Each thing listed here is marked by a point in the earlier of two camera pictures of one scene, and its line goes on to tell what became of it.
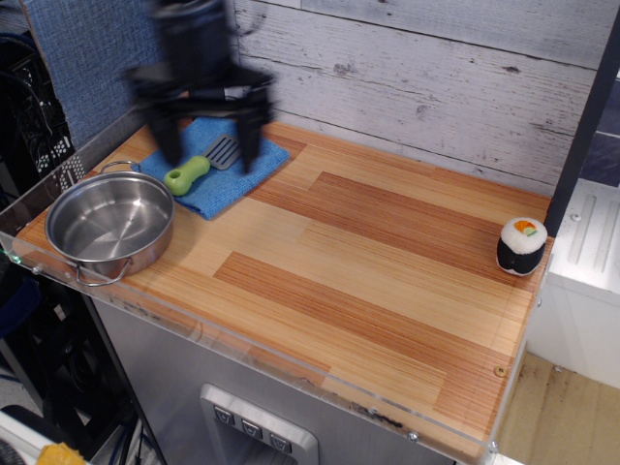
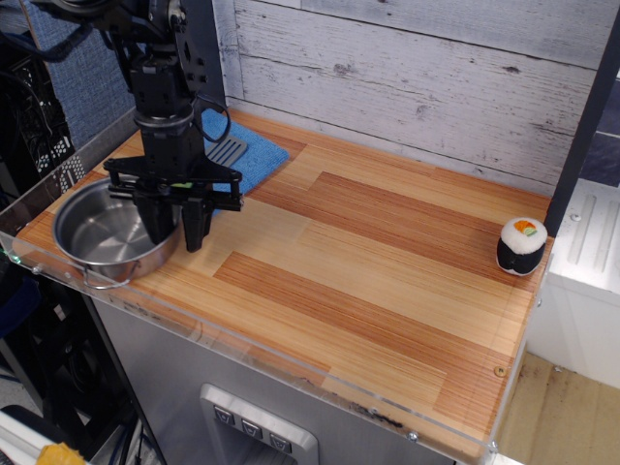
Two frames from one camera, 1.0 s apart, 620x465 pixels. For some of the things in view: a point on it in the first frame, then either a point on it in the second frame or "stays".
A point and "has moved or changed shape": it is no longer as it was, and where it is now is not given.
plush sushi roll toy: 521,246 stays
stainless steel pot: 112,224 has moved or changed shape
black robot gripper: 200,74 to 172,164
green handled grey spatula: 220,155 stays
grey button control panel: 234,432 stays
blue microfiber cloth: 220,189 stays
